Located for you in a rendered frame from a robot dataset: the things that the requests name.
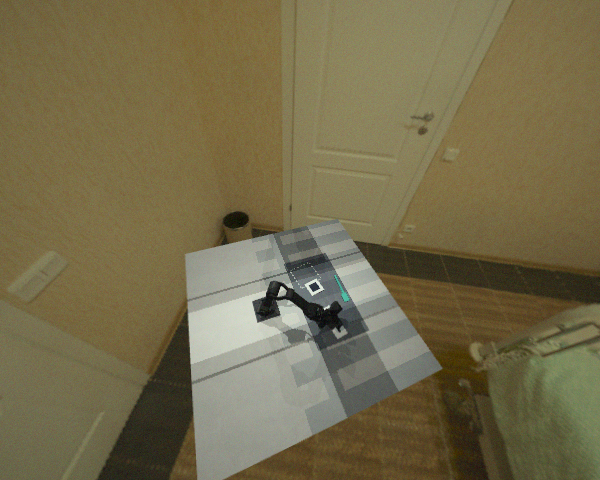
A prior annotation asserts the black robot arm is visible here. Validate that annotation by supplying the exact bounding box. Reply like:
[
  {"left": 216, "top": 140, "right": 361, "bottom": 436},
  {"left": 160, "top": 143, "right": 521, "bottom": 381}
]
[{"left": 256, "top": 281, "right": 339, "bottom": 330}]

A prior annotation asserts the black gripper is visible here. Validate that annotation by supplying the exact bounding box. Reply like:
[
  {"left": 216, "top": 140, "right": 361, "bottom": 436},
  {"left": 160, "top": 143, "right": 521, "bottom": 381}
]
[{"left": 316, "top": 301, "right": 342, "bottom": 329}]

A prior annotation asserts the white square tile with dark blue centre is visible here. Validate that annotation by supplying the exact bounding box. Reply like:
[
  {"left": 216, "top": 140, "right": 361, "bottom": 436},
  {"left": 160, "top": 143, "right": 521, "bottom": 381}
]
[{"left": 304, "top": 279, "right": 324, "bottom": 296}]

